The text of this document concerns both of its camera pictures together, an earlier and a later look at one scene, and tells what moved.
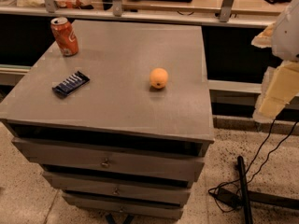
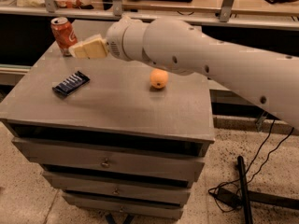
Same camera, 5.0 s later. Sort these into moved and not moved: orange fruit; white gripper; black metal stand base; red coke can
Moved: white gripper
Not moved: orange fruit; black metal stand base; red coke can
